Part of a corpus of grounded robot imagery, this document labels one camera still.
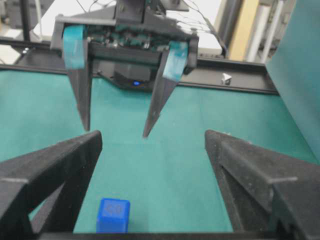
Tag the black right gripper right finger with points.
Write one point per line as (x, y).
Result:
(263, 190)

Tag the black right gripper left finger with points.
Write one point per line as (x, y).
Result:
(43, 191)

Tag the blue plastic cube block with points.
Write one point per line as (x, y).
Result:
(113, 216)

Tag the green table cloth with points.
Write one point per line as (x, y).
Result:
(167, 177)

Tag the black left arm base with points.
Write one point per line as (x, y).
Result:
(126, 76)

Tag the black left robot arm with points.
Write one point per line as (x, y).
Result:
(140, 10)

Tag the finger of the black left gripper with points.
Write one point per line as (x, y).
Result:
(75, 53)
(168, 75)

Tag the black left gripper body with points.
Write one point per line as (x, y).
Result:
(131, 38)

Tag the black aluminium table frame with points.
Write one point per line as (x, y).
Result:
(214, 73)

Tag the small white bracket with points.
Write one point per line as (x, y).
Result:
(226, 79)

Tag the green backdrop curtain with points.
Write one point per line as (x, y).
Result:
(295, 70)

